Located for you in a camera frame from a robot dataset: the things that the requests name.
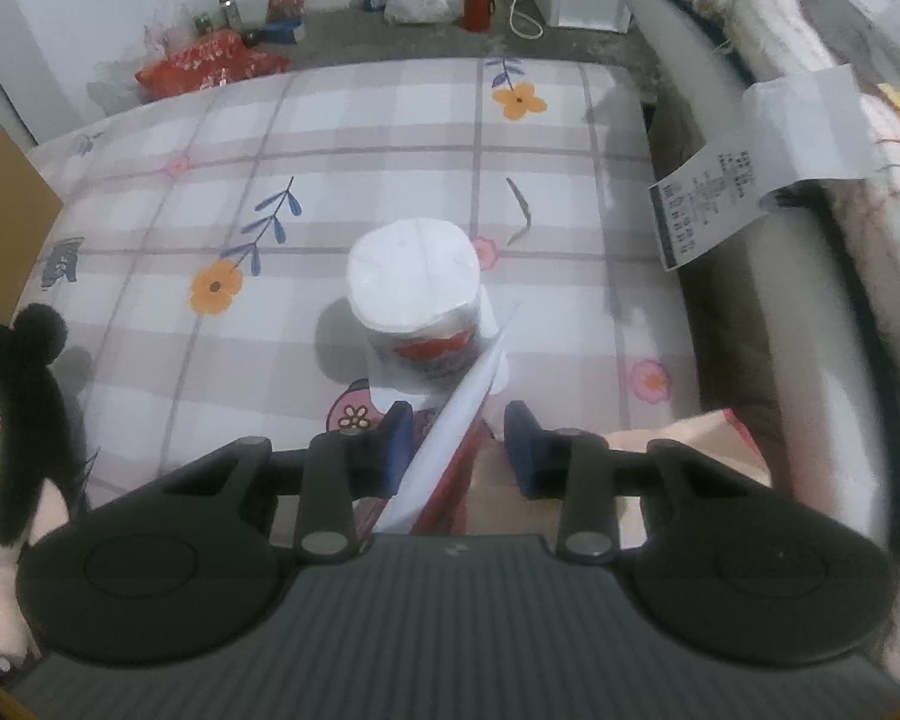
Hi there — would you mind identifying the white paper label tag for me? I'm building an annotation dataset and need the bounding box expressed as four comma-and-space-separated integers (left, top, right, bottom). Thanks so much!
649, 64, 882, 272

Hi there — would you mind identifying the checked floral tablecloth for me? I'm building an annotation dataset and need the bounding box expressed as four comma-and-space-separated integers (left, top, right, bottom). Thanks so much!
15, 56, 704, 515

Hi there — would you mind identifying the red and white carton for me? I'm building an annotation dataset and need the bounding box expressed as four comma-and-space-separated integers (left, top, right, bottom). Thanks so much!
371, 304, 522, 537

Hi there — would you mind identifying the grey rolled mat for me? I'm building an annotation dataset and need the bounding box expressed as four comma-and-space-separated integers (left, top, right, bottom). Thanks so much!
615, 0, 900, 567

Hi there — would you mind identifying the red snack bag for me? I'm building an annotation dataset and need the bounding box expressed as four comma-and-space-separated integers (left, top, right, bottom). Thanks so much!
135, 30, 290, 98

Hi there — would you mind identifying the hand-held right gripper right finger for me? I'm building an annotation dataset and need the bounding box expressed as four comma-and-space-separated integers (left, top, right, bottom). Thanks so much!
506, 403, 743, 562

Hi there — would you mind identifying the white red-label cylinder pack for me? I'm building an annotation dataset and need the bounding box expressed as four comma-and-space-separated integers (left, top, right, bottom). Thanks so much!
345, 219, 512, 400

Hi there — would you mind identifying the black-haired plush doll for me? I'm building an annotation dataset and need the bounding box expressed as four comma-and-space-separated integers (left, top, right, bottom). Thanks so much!
0, 304, 97, 691

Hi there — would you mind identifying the white cable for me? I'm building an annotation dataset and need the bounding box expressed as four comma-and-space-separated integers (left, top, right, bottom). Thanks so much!
506, 0, 548, 41

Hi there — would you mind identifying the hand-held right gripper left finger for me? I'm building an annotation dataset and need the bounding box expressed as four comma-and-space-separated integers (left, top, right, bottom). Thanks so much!
161, 403, 417, 562

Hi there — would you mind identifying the white quilted rolled blanket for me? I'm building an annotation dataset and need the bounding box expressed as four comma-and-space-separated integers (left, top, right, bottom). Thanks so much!
667, 0, 900, 695

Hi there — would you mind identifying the brown cardboard box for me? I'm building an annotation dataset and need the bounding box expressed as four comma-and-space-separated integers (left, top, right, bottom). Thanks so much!
0, 122, 65, 325

